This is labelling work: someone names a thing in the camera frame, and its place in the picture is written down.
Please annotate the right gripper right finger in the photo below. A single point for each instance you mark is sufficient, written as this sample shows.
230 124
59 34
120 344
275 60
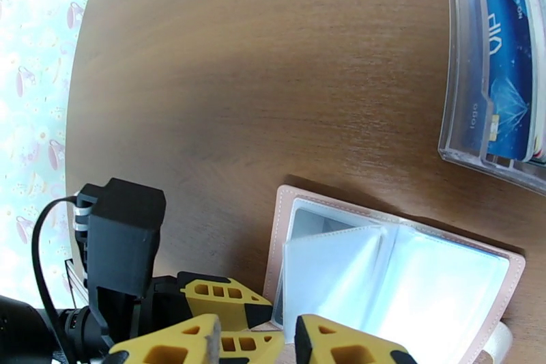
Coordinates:
337 345

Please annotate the blue credit card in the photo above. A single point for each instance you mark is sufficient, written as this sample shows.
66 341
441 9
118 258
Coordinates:
507 55

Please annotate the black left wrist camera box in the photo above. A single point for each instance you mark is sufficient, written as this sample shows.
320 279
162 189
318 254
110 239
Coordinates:
123 239

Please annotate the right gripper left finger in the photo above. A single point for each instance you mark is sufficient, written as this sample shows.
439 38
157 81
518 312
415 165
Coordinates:
170 345

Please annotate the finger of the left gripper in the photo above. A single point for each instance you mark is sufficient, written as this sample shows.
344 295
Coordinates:
226 298
251 348

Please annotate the clear acrylic card stand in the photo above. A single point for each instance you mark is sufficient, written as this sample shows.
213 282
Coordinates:
453 77

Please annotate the pink card holder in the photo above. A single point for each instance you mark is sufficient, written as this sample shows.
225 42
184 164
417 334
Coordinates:
426 281

